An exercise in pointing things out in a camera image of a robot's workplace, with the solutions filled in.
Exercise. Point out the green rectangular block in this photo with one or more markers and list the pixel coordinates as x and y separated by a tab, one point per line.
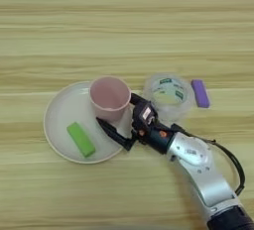
81	139

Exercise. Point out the purple rectangular block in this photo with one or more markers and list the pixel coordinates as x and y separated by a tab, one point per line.
200	93

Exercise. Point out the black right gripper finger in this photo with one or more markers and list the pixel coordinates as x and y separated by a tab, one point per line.
138	100
114	133

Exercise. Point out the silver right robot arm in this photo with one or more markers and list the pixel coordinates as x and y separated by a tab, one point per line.
205	171

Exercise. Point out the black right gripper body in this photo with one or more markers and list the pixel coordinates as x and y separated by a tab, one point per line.
158	139

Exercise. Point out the clear packing tape roll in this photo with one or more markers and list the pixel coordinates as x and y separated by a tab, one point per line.
150	85

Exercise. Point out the round white plate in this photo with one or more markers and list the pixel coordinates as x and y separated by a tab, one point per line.
63	115

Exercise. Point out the pink plastic cup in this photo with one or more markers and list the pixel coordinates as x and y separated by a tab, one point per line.
110	95

